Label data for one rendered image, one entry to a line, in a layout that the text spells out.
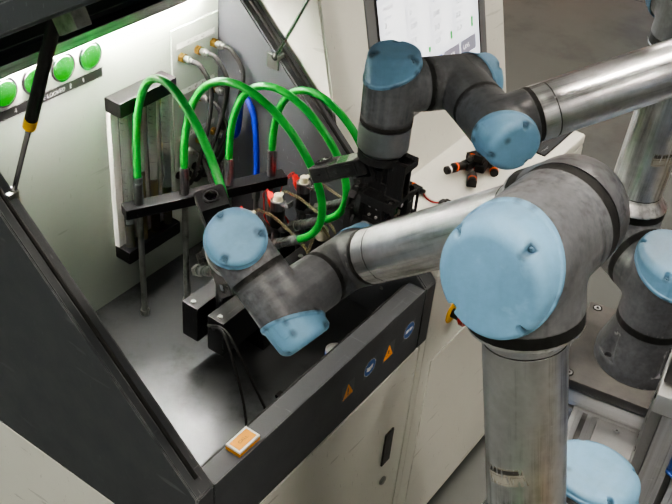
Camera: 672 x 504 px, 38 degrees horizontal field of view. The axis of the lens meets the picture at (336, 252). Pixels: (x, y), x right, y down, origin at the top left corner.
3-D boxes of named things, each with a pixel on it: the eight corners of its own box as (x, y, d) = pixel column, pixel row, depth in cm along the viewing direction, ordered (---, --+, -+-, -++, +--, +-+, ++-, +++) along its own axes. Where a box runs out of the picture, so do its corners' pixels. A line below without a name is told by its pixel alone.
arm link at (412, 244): (641, 109, 99) (334, 212, 136) (590, 149, 92) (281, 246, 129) (686, 212, 101) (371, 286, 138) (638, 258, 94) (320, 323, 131)
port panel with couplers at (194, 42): (186, 178, 199) (183, 36, 180) (173, 172, 201) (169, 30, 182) (228, 153, 208) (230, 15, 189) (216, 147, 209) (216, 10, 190)
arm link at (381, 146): (348, 122, 137) (381, 101, 142) (345, 150, 140) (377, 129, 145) (393, 141, 134) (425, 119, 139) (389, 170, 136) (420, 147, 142)
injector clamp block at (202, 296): (222, 384, 185) (223, 323, 175) (183, 360, 189) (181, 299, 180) (329, 296, 207) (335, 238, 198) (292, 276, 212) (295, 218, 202)
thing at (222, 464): (214, 548, 161) (214, 485, 151) (194, 534, 163) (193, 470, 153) (416, 349, 202) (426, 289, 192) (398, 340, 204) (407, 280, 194)
